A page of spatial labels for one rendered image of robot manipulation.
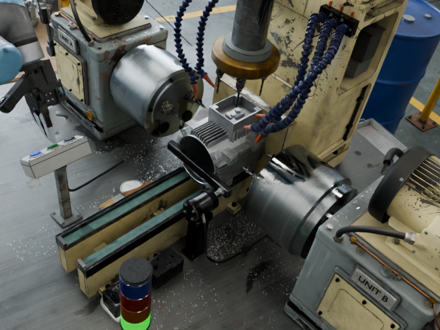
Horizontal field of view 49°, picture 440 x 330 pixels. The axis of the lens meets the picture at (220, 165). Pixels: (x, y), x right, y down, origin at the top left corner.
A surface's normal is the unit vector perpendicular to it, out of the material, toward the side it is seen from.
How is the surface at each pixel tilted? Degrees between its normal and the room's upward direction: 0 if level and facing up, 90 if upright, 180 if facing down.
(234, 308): 0
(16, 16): 59
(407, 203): 68
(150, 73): 28
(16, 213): 0
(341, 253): 90
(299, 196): 39
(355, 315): 90
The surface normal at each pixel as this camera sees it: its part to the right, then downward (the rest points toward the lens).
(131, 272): 0.12, -0.72
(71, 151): 0.65, 0.11
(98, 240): 0.69, 0.56
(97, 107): -0.71, 0.41
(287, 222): -0.62, 0.14
